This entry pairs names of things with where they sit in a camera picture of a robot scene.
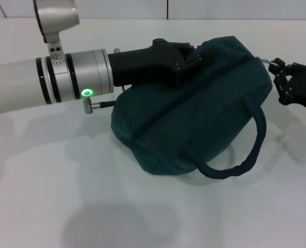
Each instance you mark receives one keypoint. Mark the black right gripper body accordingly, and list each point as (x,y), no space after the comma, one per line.
(302,85)

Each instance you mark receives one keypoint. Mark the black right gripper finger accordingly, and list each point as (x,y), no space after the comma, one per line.
(281,85)
(281,65)

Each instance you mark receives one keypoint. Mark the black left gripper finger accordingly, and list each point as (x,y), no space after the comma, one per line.
(183,49)
(191,63)

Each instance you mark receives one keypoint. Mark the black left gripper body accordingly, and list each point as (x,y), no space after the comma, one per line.
(145,67)

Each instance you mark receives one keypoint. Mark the dark teal insulated lunch bag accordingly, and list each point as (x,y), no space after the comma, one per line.
(199,124)

